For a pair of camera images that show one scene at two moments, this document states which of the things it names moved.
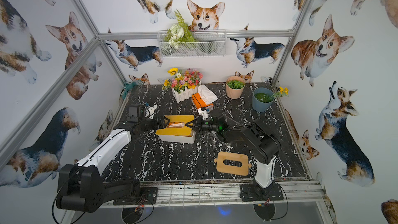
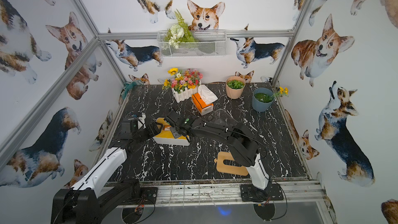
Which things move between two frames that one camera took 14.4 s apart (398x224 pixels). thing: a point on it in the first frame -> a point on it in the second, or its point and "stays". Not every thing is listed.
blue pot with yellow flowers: (262, 97) stays
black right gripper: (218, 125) -> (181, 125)
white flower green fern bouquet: (179, 32) stays
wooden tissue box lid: (222, 168) stays
